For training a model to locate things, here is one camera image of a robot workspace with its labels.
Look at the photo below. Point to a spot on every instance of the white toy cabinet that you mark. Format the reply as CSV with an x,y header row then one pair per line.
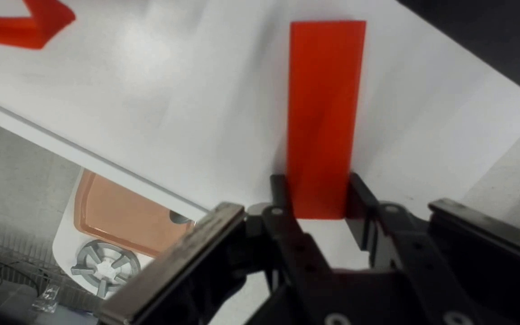
x,y
180,109

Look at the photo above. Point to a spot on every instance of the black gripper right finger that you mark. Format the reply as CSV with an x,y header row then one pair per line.
x,y
361,201

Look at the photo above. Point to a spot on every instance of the grey toy stove burner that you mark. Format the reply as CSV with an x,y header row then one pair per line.
x,y
106,268

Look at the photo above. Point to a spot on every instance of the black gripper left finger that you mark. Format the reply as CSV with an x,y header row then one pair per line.
x,y
280,204

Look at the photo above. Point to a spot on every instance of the red checkered pot holder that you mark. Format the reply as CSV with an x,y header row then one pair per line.
x,y
25,29

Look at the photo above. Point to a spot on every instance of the pink plastic tray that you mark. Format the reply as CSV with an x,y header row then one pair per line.
x,y
121,219

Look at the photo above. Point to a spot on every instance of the orange rectangular block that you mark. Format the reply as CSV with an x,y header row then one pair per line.
x,y
325,120

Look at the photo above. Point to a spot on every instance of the white toy kitchen counter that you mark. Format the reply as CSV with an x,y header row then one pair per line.
x,y
63,240

